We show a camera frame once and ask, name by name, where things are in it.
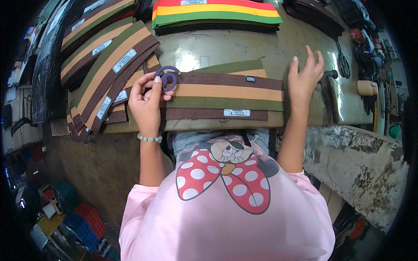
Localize person's left hand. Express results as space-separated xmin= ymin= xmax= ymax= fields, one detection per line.
xmin=128 ymin=72 xmax=175 ymax=137

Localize person's right hand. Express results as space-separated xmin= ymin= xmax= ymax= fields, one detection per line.
xmin=287 ymin=46 xmax=325 ymax=111

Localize purple thread snips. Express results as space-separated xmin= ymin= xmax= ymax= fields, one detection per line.
xmin=154 ymin=65 xmax=181 ymax=92

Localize black scissors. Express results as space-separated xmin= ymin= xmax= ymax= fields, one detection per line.
xmin=336 ymin=42 xmax=352 ymax=79

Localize olive webbing piece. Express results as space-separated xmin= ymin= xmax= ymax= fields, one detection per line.
xmin=101 ymin=110 xmax=285 ymax=134

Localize brown webbing strip white label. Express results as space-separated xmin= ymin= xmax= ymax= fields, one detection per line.
xmin=165 ymin=107 xmax=269 ymax=121

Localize pile of striped webbing pieces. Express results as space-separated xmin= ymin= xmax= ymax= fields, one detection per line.
xmin=60 ymin=0 xmax=163 ymax=143

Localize beige tape roll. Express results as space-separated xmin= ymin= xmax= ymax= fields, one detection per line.
xmin=356 ymin=80 xmax=379 ymax=96

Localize stack of dark brown webbing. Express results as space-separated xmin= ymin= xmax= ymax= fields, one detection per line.
xmin=283 ymin=0 xmax=346 ymax=42

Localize brown tan green webbing strip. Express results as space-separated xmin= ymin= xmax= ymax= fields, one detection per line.
xmin=160 ymin=72 xmax=284 ymax=112

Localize worn concrete bench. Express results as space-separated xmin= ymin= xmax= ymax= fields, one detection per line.
xmin=303 ymin=125 xmax=410 ymax=233

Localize black rubber sheet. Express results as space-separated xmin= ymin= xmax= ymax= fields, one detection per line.
xmin=31 ymin=0 xmax=78 ymax=125

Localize stack of red yellow green webbing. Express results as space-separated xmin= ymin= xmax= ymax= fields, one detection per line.
xmin=152 ymin=0 xmax=283 ymax=34

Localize cluttered shelf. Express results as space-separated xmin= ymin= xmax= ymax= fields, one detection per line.
xmin=6 ymin=25 xmax=44 ymax=154

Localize heap of plastic crates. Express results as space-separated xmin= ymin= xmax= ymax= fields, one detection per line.
xmin=29 ymin=180 xmax=121 ymax=261

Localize person's body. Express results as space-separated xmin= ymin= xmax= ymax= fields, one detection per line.
xmin=119 ymin=135 xmax=336 ymax=261

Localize pale bead bracelet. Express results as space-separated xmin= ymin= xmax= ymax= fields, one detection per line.
xmin=137 ymin=132 xmax=163 ymax=144

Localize heap of tools and cables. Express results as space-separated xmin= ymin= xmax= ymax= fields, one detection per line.
xmin=349 ymin=28 xmax=409 ymax=139

